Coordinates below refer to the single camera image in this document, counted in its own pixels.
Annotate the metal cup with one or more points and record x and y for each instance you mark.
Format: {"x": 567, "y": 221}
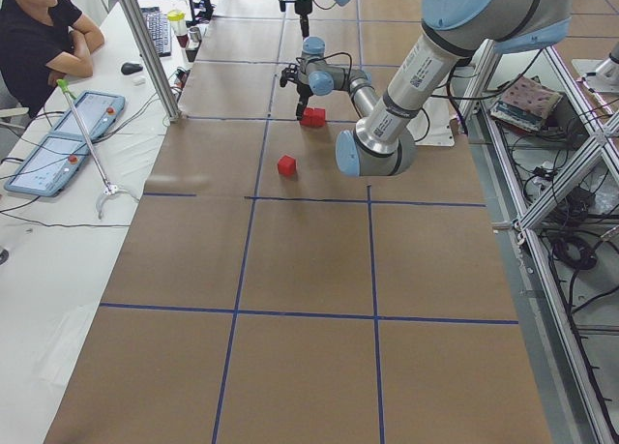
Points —
{"x": 194, "y": 34}

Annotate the red block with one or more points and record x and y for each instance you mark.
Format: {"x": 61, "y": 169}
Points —
{"x": 307, "y": 117}
{"x": 318, "y": 118}
{"x": 287, "y": 166}

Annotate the black keyboard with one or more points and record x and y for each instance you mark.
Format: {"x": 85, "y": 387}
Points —
{"x": 159, "y": 30}

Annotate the stack of cloth books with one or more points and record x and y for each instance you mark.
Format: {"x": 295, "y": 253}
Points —
{"x": 526, "y": 105}

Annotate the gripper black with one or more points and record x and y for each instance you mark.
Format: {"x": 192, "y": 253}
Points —
{"x": 304, "y": 89}
{"x": 302, "y": 4}

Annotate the upper teach pendant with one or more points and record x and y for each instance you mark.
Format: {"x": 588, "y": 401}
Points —
{"x": 98, "y": 112}

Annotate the brown paper table cover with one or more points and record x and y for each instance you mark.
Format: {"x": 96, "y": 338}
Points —
{"x": 249, "y": 307}

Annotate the white camera mast pedestal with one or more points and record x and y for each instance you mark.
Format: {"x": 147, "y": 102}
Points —
{"x": 432, "y": 126}

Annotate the black computer mouse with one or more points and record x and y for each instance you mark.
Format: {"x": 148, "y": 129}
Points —
{"x": 129, "y": 68}

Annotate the grabber reach tool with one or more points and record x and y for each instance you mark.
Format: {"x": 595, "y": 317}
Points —
{"x": 110, "y": 189}

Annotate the aluminium frame post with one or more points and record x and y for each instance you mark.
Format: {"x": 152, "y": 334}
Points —
{"x": 151, "y": 58}

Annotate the seated person black shirt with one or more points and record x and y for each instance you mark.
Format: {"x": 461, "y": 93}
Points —
{"x": 42, "y": 41}

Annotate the lower teach pendant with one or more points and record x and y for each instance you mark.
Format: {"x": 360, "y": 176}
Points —
{"x": 49, "y": 168}

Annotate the teach pendant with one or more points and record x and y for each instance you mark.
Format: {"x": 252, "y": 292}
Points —
{"x": 98, "y": 112}
{"x": 49, "y": 168}

